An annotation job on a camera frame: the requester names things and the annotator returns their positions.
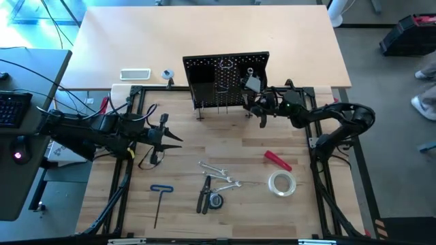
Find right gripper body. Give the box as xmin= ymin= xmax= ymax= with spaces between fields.
xmin=253 ymin=87 xmax=290 ymax=129

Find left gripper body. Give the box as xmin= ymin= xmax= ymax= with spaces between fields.
xmin=146 ymin=114 xmax=170 ymax=166

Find red-handled tool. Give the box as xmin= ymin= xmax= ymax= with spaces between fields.
xmin=264 ymin=151 xmax=294 ymax=173

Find black peg board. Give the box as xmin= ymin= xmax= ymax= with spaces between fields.
xmin=182 ymin=50 xmax=270 ymax=122

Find long double-prong peg hook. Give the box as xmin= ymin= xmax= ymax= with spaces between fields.
xmin=216 ymin=85 xmax=230 ymax=116

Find black storage bin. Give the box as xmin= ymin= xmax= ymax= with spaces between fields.
xmin=187 ymin=63 xmax=216 ymax=100

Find white rectangular tray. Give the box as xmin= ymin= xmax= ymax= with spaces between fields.
xmin=119 ymin=67 xmax=152 ymax=82

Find black grey tape measure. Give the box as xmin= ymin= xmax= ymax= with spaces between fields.
xmin=208 ymin=192 xmax=225 ymax=210

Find clear tape roll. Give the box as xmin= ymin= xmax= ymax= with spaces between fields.
xmin=266 ymin=169 xmax=298 ymax=198

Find beige desk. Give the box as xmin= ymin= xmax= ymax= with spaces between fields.
xmin=60 ymin=4 xmax=352 ymax=91

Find white cardboard box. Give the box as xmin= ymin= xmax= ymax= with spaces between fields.
xmin=46 ymin=140 xmax=89 ymax=164

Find white fan base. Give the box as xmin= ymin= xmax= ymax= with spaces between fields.
xmin=326 ymin=0 xmax=351 ymax=29

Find black computer mouse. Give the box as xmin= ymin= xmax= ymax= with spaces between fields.
xmin=9 ymin=135 xmax=33 ymax=167

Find grey side desk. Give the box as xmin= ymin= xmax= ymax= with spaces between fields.
xmin=0 ymin=47 xmax=73 ymax=222

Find black keyboard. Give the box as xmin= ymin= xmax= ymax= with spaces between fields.
xmin=0 ymin=90 xmax=34 ymax=130

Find black toolbox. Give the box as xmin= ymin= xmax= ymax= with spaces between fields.
xmin=378 ymin=12 xmax=436 ymax=58

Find person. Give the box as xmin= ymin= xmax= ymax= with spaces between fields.
xmin=409 ymin=50 xmax=436 ymax=123

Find black mat orange stripes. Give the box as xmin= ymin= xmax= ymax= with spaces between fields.
xmin=373 ymin=216 xmax=436 ymax=245

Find blue T-handle hex key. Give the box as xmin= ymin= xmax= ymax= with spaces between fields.
xmin=149 ymin=184 xmax=175 ymax=230

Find black aluminium frame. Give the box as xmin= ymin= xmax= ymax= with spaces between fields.
xmin=80 ymin=78 xmax=367 ymax=241

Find black-handled pliers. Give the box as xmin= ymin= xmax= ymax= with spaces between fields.
xmin=195 ymin=174 xmax=213 ymax=216

